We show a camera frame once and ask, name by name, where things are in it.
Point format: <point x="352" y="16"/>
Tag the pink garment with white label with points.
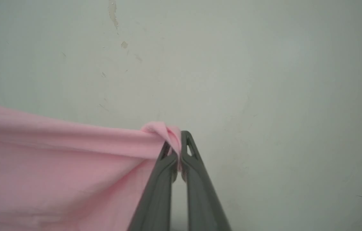
<point x="55" y="173"/>

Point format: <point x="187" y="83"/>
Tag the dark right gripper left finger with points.
<point x="156" y="199"/>

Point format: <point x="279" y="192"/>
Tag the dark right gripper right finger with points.
<point x="201" y="199"/>

